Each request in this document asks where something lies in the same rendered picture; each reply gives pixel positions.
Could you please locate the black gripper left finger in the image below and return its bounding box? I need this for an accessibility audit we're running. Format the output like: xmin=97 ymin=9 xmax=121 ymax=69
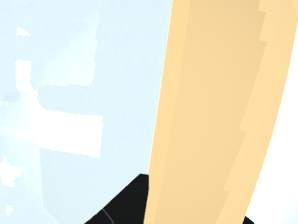
xmin=85 ymin=173 xmax=149 ymax=224

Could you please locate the light wooden rail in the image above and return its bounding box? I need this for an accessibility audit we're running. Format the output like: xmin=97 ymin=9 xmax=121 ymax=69
xmin=144 ymin=0 xmax=298 ymax=224

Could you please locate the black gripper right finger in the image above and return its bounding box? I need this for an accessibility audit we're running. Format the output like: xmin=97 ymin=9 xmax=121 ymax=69
xmin=242 ymin=216 xmax=254 ymax=224

